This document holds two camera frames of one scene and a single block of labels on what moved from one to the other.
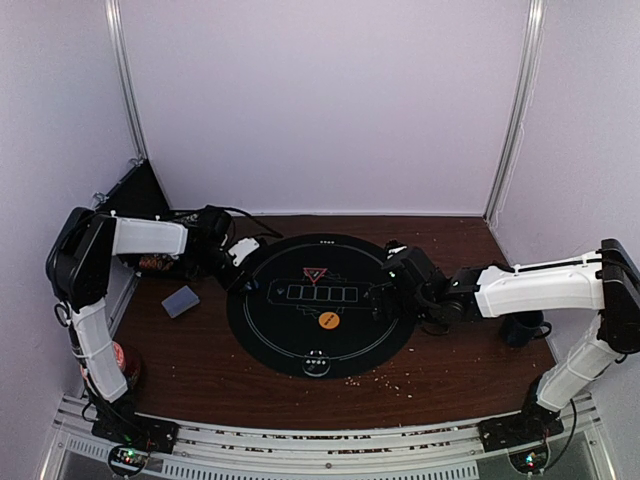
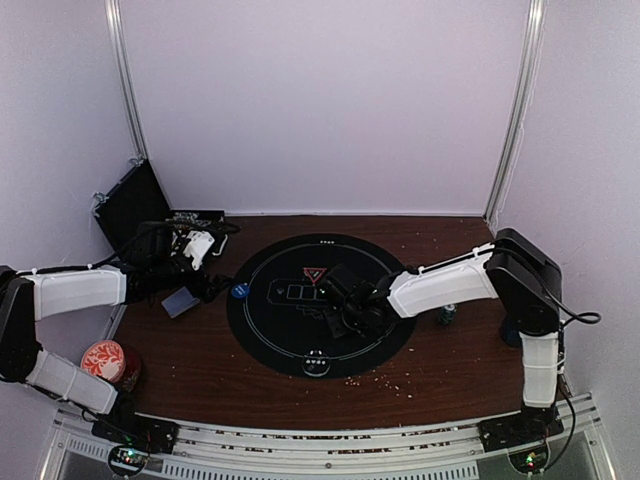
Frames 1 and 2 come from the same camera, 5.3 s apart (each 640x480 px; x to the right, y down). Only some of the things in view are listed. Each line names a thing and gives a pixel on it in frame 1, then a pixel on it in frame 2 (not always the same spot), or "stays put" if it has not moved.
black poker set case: [139, 195] stays put
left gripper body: [228, 280] to [167, 277]
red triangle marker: [315, 273] stays put
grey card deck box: [181, 301] stays put
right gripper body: [411, 308] to [351, 321]
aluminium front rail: [97, 440] stays put
